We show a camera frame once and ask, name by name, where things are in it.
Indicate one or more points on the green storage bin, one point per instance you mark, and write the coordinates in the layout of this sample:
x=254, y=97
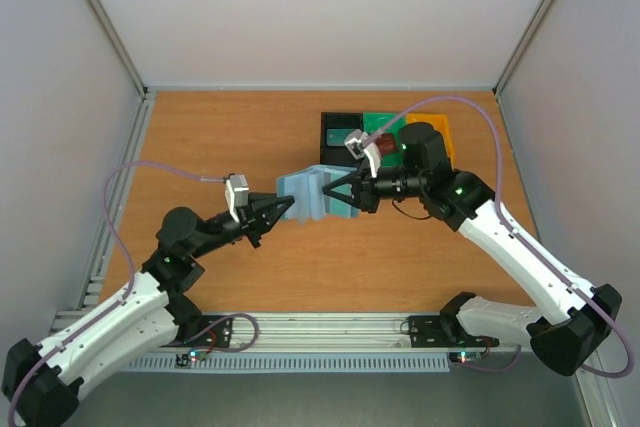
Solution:
x=372, y=121

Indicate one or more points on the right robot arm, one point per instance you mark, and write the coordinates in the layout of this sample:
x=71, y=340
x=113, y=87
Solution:
x=570, y=317

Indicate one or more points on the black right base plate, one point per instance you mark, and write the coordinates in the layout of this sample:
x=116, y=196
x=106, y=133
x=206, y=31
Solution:
x=431, y=331

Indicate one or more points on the left small circuit board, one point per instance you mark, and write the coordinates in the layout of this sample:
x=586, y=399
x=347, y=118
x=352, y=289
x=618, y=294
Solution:
x=191, y=358

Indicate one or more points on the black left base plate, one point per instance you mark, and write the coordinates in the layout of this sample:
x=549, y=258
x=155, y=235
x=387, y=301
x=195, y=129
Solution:
x=209, y=330

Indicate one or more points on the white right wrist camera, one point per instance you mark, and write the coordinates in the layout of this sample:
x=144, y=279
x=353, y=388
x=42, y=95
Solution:
x=362, y=147

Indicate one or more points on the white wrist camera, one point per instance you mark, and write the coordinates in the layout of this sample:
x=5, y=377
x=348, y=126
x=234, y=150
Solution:
x=236, y=194
x=362, y=147

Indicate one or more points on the aluminium front rail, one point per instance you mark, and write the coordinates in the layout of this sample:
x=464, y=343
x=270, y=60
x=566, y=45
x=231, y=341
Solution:
x=333, y=332

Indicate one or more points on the right small circuit board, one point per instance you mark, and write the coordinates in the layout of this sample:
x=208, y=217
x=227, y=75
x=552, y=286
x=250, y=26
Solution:
x=465, y=357

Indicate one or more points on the red credit card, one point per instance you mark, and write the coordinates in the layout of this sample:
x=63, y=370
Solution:
x=386, y=144

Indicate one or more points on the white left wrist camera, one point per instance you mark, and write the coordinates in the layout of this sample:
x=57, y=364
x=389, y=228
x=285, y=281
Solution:
x=236, y=194

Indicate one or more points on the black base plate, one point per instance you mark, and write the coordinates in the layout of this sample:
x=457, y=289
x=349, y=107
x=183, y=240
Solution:
x=209, y=330
x=431, y=331

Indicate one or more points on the yellow storage bin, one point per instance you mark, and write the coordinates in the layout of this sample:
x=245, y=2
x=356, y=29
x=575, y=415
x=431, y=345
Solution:
x=440, y=123

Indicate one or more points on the small circuit board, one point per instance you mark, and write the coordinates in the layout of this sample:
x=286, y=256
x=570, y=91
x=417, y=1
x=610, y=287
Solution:
x=465, y=357
x=191, y=358

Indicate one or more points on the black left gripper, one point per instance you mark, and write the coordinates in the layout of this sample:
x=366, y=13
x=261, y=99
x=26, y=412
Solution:
x=271, y=209

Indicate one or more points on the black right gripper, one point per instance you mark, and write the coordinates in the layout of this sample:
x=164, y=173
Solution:
x=366, y=191

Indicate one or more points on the grey slotted cable duct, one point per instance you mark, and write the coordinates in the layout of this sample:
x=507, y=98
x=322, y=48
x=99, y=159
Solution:
x=292, y=363

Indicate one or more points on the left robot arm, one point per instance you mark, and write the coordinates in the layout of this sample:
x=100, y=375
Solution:
x=44, y=382

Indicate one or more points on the black storage bin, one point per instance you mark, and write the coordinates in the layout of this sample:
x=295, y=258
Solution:
x=338, y=156

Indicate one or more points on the teal blue card holder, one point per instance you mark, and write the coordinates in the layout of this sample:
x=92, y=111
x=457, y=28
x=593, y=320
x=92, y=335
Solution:
x=306, y=188

